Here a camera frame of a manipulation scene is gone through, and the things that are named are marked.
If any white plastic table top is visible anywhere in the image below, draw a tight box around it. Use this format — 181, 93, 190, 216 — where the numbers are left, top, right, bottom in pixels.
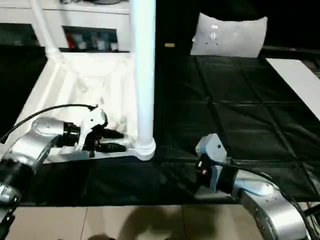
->
0, 51, 157, 165

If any white plastic table leg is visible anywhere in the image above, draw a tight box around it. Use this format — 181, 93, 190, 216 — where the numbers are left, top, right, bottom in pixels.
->
129, 0, 157, 151
32, 0, 65, 63

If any white glass-door cabinet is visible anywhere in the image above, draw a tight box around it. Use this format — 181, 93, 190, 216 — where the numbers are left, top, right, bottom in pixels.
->
0, 0, 132, 53

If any black furniture with gold label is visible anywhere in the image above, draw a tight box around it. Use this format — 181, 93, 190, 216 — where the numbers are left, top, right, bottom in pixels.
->
154, 0, 320, 57

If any white flat board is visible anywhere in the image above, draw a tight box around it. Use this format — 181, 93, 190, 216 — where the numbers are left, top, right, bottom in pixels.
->
265, 57, 320, 118

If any grey padded backrest cushion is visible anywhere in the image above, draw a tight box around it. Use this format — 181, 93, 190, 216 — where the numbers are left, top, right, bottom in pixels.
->
189, 12, 268, 59

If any black rod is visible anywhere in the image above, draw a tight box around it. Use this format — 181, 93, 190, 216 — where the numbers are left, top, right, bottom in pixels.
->
261, 46, 320, 55

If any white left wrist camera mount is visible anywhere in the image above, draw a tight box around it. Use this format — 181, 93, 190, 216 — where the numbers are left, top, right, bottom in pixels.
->
76, 107, 108, 152

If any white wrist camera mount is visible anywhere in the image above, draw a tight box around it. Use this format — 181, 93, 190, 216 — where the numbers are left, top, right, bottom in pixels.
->
194, 133, 230, 193
76, 107, 108, 152

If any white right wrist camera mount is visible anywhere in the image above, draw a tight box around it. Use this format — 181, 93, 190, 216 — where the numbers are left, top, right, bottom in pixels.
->
194, 133, 230, 193

